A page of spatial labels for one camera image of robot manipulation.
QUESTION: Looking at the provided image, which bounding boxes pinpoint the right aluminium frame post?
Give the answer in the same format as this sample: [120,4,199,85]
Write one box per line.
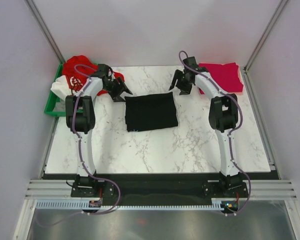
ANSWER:
[243,0,290,73]

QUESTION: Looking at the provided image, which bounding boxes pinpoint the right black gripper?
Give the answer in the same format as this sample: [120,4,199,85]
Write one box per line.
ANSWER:
[169,69,193,96]

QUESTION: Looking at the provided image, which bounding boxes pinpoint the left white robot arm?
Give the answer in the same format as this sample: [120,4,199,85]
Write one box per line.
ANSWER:
[65,63,133,181]

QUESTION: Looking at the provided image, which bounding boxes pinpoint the black t shirt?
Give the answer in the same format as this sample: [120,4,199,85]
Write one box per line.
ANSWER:
[125,92,179,132]

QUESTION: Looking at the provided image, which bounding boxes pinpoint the blue grey cable duct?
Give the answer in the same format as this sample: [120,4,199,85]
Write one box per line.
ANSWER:
[35,199,224,211]

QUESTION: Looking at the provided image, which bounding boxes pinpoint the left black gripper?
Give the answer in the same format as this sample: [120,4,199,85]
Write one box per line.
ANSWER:
[103,76,133,103]

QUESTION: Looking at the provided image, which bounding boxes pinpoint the left aluminium frame post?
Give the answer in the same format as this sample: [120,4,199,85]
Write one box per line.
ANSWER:
[25,0,66,64]

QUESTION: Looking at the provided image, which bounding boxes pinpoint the white red printed t shirt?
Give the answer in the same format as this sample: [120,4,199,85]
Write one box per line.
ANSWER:
[50,75,87,101]

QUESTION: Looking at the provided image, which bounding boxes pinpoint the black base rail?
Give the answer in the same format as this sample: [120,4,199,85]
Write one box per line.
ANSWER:
[70,173,249,205]

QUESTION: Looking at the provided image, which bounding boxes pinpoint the aluminium frame post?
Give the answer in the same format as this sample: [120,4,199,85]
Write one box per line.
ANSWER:
[25,0,66,64]
[243,0,290,73]

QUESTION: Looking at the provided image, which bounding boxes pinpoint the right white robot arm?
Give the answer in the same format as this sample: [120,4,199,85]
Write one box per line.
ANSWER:
[169,56,243,178]

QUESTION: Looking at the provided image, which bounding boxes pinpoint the folded pink t shirt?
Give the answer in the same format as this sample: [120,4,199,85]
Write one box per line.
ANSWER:
[198,62,244,94]

